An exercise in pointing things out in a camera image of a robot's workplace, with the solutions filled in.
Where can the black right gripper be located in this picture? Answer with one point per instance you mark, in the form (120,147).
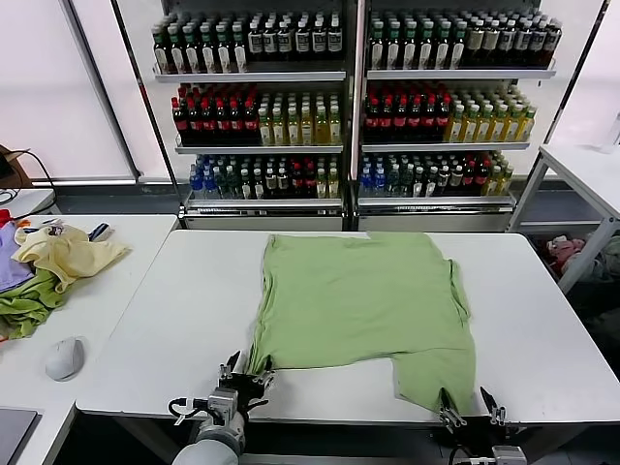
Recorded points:
(489,431)

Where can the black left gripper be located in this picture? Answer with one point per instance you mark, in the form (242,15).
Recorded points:
(242,390)

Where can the light green shirt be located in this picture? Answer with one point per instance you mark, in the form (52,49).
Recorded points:
(358,300)

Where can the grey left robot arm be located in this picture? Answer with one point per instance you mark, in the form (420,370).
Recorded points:
(208,445)

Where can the white computer mouse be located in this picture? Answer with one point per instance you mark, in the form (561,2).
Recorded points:
(65,361)

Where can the pink plush toy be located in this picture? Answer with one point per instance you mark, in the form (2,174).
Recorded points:
(562,248)

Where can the blue white handheld device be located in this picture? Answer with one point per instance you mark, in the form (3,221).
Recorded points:
(100,231)

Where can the grey green cloth pile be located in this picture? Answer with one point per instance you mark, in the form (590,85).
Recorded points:
(608,257)

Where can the pale yellow garment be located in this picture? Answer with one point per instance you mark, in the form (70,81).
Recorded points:
(72,254)

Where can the olive green cloth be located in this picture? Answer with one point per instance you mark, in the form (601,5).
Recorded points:
(24,310)

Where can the grey laptop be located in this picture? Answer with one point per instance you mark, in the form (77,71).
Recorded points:
(14,433)

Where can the yellow juice bottle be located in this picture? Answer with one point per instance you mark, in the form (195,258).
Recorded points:
(485,127)
(334,130)
(264,131)
(457,127)
(528,127)
(499,127)
(292,131)
(321,130)
(513,127)
(471,127)
(306,131)
(278,131)

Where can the red cap cola bottle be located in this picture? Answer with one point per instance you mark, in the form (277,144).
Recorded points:
(370,121)
(399,121)
(249,123)
(414,121)
(208,123)
(179,123)
(222,123)
(428,121)
(385,121)
(236,123)
(194,123)
(443,121)

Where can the purple garment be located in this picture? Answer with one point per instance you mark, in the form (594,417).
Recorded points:
(9,261)

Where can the white side table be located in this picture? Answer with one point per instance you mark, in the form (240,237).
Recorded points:
(581,164)

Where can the small white desk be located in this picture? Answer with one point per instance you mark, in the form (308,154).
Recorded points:
(29,198)

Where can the red cloth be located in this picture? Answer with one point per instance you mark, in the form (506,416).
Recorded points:
(4,216)

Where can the left bottle shelf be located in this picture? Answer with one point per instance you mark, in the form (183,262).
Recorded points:
(249,76)

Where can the brown cardboard box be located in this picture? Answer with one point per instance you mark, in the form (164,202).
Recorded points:
(19,169)

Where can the green cap dark drink bottle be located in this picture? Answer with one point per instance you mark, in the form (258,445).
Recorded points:
(192,55)
(176,55)
(442,52)
(207,55)
(409,52)
(238,54)
(457,52)
(160,55)
(426,52)
(223,55)
(375,52)
(392,52)

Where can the white label dark drink bottle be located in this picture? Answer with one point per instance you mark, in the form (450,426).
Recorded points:
(287,41)
(302,41)
(334,40)
(255,42)
(319,41)
(270,42)

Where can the metal shelf unit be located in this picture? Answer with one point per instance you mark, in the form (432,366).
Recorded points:
(460,74)

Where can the beige label tea bottle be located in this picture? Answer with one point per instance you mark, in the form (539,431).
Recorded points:
(491,41)
(507,41)
(475,41)
(554,41)
(539,41)
(523,41)

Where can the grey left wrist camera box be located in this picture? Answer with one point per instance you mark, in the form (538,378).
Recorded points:
(222,408)

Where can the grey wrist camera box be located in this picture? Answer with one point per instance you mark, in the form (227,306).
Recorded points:
(508,455)
(222,408)

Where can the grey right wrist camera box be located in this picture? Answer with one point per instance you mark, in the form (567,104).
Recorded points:
(508,455)

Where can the dark metal window post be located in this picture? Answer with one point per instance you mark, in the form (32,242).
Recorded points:
(102,82)

